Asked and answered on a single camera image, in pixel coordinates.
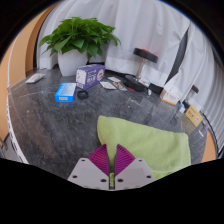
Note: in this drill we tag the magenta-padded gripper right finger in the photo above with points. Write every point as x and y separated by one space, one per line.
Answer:
135 175

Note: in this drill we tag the blue flat box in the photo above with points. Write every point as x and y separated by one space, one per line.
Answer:
65 91

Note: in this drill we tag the small black round lid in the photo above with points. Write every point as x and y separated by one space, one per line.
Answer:
82 94

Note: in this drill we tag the small white tube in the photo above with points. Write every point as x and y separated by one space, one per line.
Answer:
149 92

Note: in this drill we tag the white card packet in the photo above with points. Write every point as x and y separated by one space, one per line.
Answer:
114 79
108 85

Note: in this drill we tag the white flat packet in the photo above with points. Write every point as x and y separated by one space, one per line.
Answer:
34 78

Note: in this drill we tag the white packet on stool base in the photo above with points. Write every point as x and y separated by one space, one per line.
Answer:
144 82

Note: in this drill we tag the dark printed card packet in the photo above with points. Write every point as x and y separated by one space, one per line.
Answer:
120 86

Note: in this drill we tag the light green towel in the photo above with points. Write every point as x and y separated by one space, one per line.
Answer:
150 143

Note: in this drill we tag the purple cardboard box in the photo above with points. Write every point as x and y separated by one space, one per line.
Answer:
90 76

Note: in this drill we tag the white pleated curtain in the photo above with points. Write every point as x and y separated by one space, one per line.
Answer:
215 103

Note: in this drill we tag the white and orange box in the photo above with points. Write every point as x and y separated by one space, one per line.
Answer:
170 95

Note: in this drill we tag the green plant in white pot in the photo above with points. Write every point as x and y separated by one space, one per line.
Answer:
78 41

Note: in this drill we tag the yellow box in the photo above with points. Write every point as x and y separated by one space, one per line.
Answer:
194 116

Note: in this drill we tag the small blue and white box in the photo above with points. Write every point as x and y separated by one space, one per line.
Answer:
181 108

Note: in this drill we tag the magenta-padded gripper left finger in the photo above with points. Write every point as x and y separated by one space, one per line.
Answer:
90 175

